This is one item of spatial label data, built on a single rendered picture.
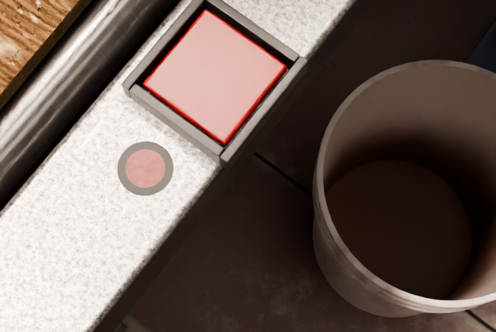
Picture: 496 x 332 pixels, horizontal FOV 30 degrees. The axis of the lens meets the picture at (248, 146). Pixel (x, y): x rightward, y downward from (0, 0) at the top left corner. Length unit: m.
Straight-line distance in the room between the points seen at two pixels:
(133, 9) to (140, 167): 0.10
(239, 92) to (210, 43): 0.03
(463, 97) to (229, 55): 0.73
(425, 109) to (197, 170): 0.79
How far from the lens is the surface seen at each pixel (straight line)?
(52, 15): 0.54
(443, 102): 1.26
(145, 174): 0.53
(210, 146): 0.51
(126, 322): 0.60
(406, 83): 1.19
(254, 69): 0.53
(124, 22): 0.56
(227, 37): 0.53
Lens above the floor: 1.42
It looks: 74 degrees down
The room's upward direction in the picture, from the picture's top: 3 degrees clockwise
